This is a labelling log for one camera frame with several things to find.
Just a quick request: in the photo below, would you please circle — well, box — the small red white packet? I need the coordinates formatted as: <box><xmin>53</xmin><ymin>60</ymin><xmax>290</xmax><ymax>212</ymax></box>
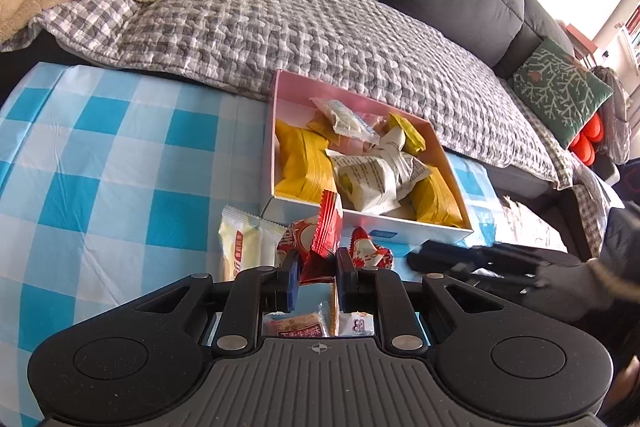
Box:
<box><xmin>348</xmin><ymin>227</ymin><xmax>394</xmax><ymax>270</ymax></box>

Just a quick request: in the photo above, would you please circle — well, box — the pink clear snack packet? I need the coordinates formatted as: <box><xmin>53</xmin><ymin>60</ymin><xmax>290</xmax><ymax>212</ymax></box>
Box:
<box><xmin>262</xmin><ymin>312</ymin><xmax>328</xmax><ymax>338</ymax></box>

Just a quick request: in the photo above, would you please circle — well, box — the cream yellow snack packet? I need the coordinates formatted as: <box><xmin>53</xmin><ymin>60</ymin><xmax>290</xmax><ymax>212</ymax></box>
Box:
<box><xmin>218</xmin><ymin>206</ymin><xmax>285</xmax><ymax>282</ymax></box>

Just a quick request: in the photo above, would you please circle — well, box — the red white snack packet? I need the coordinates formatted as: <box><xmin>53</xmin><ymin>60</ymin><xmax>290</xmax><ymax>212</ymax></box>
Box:
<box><xmin>276</xmin><ymin>190</ymin><xmax>343</xmax><ymax>284</ymax></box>

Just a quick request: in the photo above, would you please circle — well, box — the large yellow packet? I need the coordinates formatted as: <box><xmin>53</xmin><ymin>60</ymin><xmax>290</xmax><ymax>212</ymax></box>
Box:
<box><xmin>274</xmin><ymin>119</ymin><xmax>336</xmax><ymax>204</ymax></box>
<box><xmin>409</xmin><ymin>166</ymin><xmax>465</xmax><ymax>228</ymax></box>

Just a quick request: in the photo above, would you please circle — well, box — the white green snack packet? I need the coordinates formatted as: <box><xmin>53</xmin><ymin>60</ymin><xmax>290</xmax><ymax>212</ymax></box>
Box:
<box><xmin>326</xmin><ymin>150</ymin><xmax>401</xmax><ymax>216</ymax></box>

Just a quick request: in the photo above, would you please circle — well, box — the small yellow packet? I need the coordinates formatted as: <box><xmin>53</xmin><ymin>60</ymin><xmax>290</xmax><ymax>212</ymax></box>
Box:
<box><xmin>387</xmin><ymin>113</ymin><xmax>426</xmax><ymax>156</ymax></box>

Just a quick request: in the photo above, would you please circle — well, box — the yellow orange packet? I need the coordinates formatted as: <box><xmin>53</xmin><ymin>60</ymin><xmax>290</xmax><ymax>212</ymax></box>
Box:
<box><xmin>295</xmin><ymin>282</ymin><xmax>340</xmax><ymax>336</ymax></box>

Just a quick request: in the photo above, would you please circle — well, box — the white printed snack packet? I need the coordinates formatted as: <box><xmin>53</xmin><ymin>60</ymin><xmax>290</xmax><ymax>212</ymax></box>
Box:
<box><xmin>367</xmin><ymin>127</ymin><xmax>431</xmax><ymax>200</ymax></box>

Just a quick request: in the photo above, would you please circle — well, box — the floral fabric bag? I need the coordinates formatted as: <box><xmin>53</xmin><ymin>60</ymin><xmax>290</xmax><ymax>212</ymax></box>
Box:
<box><xmin>496</xmin><ymin>196</ymin><xmax>567</xmax><ymax>253</ymax></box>

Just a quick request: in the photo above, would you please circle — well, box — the pink white cardboard box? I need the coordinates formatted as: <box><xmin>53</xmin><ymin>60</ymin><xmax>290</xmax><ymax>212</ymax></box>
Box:
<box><xmin>262</xmin><ymin>70</ymin><xmax>472</xmax><ymax>245</ymax></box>

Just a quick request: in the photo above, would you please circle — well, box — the red object at right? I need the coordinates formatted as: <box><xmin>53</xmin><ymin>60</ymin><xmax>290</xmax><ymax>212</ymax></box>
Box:
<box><xmin>568</xmin><ymin>113</ymin><xmax>604</xmax><ymax>167</ymax></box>

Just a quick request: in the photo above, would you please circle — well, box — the green patterned cushion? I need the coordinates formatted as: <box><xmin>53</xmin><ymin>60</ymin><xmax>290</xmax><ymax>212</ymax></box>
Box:
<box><xmin>510</xmin><ymin>38</ymin><xmax>613</xmax><ymax>148</ymax></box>

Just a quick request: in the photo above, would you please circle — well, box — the blue checkered tablecloth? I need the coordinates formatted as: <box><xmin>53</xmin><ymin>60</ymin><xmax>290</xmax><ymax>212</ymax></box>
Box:
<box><xmin>0</xmin><ymin>60</ymin><xmax>501</xmax><ymax>427</ymax></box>

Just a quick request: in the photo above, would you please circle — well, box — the grey checkered quilt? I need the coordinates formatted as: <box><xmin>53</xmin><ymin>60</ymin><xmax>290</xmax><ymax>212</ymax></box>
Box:
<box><xmin>1</xmin><ymin>0</ymin><xmax>612</xmax><ymax>254</ymax></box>

